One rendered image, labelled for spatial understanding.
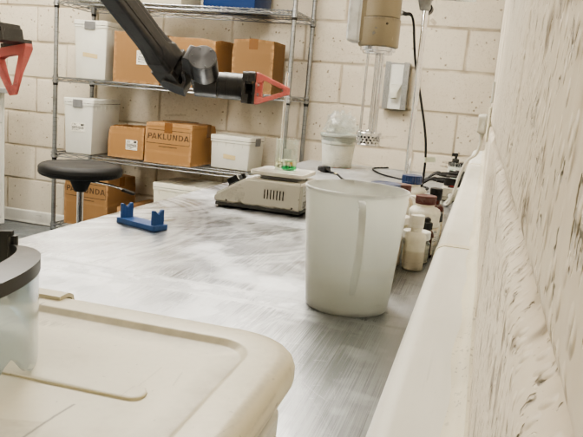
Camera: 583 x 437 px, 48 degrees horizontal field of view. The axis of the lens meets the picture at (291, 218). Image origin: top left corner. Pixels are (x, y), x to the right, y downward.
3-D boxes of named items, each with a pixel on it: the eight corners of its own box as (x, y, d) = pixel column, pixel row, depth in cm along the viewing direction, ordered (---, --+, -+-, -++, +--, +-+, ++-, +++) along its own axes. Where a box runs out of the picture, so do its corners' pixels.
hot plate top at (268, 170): (249, 173, 143) (249, 169, 142) (266, 168, 154) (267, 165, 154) (302, 179, 139) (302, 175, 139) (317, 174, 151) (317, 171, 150)
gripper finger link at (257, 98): (291, 75, 147) (249, 72, 147) (291, 75, 139) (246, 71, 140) (289, 107, 148) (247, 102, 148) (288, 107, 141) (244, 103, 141)
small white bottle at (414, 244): (427, 270, 103) (433, 217, 102) (409, 272, 102) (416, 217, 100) (412, 265, 106) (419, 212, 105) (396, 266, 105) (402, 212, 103)
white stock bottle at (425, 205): (398, 249, 117) (405, 193, 115) (412, 244, 122) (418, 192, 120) (428, 256, 114) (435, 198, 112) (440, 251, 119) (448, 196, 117)
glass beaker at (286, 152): (269, 170, 147) (271, 133, 146) (291, 171, 149) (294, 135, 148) (278, 173, 142) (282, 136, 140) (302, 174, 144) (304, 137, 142)
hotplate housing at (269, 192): (212, 205, 146) (215, 169, 144) (234, 198, 158) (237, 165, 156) (310, 218, 140) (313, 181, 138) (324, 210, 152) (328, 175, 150)
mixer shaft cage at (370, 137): (352, 144, 172) (363, 45, 167) (357, 142, 178) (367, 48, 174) (378, 146, 170) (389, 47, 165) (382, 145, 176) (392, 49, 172)
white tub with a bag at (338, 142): (362, 168, 251) (368, 112, 247) (340, 169, 240) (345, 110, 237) (332, 163, 260) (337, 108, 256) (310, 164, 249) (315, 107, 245)
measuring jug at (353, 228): (409, 339, 73) (425, 205, 70) (292, 329, 73) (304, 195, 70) (389, 290, 91) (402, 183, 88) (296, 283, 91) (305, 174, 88)
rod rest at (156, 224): (115, 222, 120) (115, 202, 119) (129, 220, 123) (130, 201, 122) (153, 232, 114) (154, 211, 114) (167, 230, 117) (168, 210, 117)
